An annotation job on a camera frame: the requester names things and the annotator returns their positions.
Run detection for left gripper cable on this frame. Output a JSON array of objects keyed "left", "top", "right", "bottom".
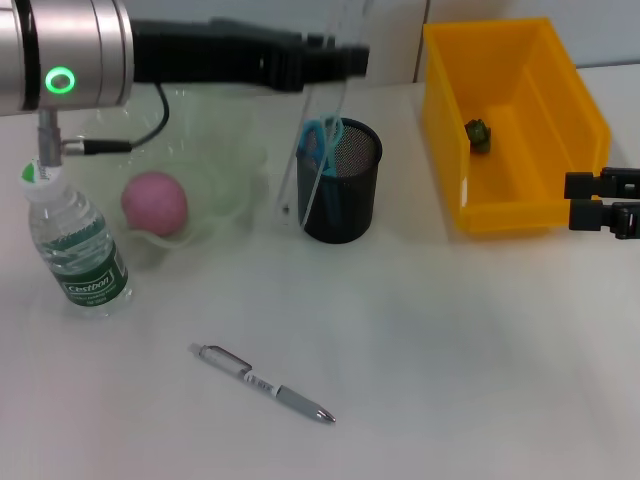
[{"left": 37, "top": 82, "right": 171, "bottom": 166}]

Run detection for blue scissors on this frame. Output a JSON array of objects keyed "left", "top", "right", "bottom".
[{"left": 298, "top": 115, "right": 346, "bottom": 226}]

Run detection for yellow plastic bin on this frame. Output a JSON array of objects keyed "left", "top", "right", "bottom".
[{"left": 422, "top": 17, "right": 612, "bottom": 236}]

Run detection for pink peach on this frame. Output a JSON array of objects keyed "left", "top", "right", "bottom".
[{"left": 121, "top": 171, "right": 190, "bottom": 237}]

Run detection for grey and clear pen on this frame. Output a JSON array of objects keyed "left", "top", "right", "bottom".
[{"left": 188, "top": 342, "right": 337, "bottom": 426}]

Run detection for transparent plastic ruler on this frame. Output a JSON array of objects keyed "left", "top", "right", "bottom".
[{"left": 272, "top": 0, "right": 375, "bottom": 230}]

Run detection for black mesh cup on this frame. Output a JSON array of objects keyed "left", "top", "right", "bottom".
[{"left": 294, "top": 117, "right": 384, "bottom": 245}]

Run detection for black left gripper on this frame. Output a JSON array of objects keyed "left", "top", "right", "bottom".
[{"left": 130, "top": 17, "right": 372, "bottom": 94}]

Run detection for pale green glass fruit plate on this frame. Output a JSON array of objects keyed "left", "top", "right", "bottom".
[{"left": 64, "top": 87, "right": 271, "bottom": 251}]

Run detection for clear green-labelled water bottle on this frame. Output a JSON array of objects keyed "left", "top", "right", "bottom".
[{"left": 18, "top": 157, "right": 135, "bottom": 319}]

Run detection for green plastic scrap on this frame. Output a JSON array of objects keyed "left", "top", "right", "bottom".
[{"left": 464, "top": 118, "right": 494, "bottom": 154}]

